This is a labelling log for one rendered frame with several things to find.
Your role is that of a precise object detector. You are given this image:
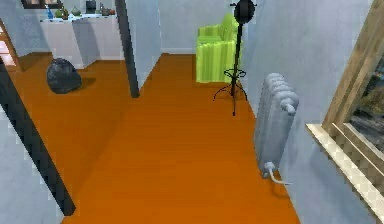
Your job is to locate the black coat stand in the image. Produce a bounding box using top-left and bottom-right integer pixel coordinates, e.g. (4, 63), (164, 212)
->
(212, 0), (258, 117)

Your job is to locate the dark framed window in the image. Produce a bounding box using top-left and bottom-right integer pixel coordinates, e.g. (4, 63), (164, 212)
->
(21, 0), (64, 10)

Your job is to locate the wooden framed window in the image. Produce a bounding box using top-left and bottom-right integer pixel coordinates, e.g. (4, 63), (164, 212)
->
(305, 0), (384, 224)

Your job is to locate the black rubbish bag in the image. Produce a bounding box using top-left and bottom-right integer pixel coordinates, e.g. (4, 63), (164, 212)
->
(45, 57), (83, 95)

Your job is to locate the black pot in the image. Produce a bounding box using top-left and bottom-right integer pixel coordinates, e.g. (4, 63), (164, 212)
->
(85, 0), (97, 15)

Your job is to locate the white kitchen counter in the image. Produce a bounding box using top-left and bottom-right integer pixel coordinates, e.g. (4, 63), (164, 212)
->
(39, 13), (125, 70)

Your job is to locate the grey wall radiator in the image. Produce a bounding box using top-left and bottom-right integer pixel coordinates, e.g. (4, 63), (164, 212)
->
(253, 72), (300, 186)

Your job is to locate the green striped armchair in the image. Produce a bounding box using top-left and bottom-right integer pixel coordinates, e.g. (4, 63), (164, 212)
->
(195, 13), (243, 84)

